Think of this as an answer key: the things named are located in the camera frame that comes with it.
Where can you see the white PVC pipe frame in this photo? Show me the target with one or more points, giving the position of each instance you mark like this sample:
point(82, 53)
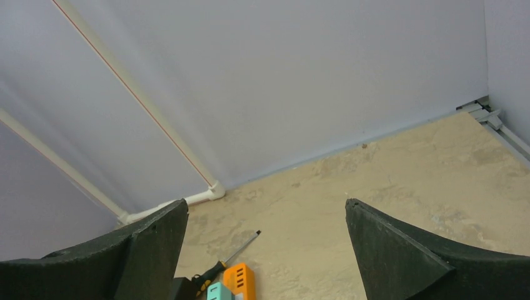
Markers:
point(65, 94)

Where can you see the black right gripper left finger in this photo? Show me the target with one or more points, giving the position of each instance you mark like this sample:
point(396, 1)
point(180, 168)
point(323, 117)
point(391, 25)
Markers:
point(137, 261)

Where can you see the aluminium rail frame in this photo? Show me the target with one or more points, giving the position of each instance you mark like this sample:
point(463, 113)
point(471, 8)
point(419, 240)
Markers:
point(490, 118)

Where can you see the teal USB charger plug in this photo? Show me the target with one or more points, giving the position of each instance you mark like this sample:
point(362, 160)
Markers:
point(218, 291)

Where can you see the black yellow flathead screwdriver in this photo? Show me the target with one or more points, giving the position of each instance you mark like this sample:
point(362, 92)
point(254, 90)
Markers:
point(204, 280)

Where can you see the black power adapter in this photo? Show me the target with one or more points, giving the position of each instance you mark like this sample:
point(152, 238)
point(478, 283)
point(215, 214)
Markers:
point(182, 288)

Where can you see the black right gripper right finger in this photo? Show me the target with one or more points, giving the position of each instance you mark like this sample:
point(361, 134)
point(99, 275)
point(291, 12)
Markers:
point(397, 260)

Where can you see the orange power strip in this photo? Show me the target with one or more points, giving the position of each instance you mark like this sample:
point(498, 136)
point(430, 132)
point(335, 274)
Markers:
point(240, 280)

